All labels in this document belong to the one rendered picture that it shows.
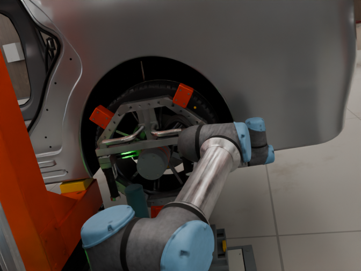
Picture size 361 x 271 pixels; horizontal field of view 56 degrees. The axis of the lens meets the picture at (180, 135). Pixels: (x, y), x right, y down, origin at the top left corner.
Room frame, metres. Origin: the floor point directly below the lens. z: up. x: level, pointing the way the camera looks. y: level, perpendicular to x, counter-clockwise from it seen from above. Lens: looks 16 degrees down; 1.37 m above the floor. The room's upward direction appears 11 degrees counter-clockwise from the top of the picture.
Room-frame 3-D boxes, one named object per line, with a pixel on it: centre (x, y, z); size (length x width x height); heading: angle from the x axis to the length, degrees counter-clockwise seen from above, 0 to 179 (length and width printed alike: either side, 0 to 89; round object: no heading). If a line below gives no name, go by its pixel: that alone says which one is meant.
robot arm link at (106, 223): (0.63, 0.18, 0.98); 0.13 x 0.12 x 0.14; 63
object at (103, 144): (1.47, 0.25, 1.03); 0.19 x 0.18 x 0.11; 172
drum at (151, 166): (1.51, 0.14, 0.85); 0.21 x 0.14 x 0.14; 172
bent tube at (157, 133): (1.44, 0.05, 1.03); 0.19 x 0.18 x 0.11; 172
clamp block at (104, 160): (1.40, 0.33, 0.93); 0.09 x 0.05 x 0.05; 172
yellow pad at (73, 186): (1.78, 0.62, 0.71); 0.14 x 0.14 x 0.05; 82
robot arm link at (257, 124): (1.29, -0.28, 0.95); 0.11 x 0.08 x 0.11; 63
